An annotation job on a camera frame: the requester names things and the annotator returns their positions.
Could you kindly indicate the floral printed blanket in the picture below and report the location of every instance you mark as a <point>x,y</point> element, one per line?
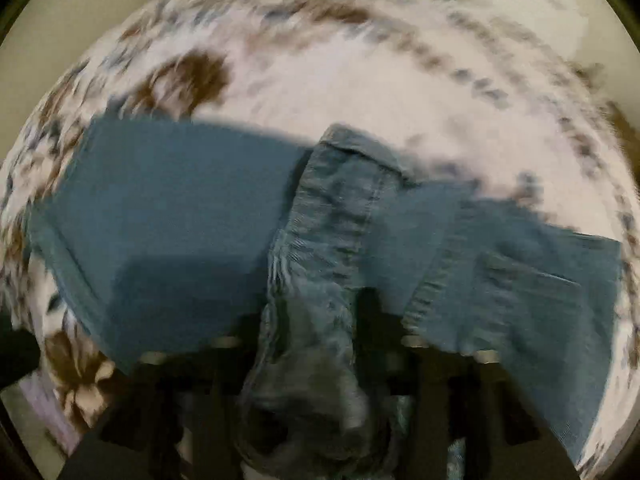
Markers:
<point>325,75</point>

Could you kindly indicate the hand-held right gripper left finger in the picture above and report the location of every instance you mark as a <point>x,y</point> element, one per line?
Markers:
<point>200,410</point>

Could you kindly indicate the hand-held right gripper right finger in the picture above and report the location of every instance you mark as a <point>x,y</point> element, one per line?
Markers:
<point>430,410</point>

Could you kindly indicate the blue denim pants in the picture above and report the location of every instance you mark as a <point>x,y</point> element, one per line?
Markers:
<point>175,240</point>

